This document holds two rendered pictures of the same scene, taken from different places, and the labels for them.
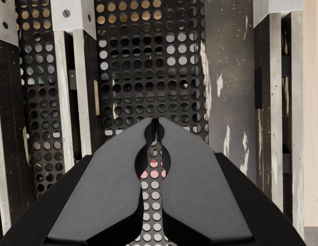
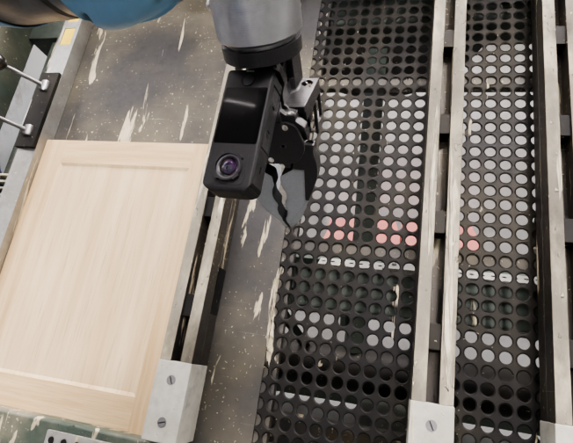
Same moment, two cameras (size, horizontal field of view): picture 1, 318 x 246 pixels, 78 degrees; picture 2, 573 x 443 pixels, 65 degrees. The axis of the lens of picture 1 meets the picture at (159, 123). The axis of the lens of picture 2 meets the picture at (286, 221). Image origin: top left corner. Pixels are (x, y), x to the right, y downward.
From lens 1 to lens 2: 0.40 m
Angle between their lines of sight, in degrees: 24
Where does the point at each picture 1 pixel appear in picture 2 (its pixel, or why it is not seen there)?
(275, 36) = (191, 337)
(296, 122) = (192, 244)
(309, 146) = (182, 222)
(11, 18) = not seen: outside the picture
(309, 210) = (197, 159)
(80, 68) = (421, 347)
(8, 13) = not seen: outside the picture
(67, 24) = (431, 410)
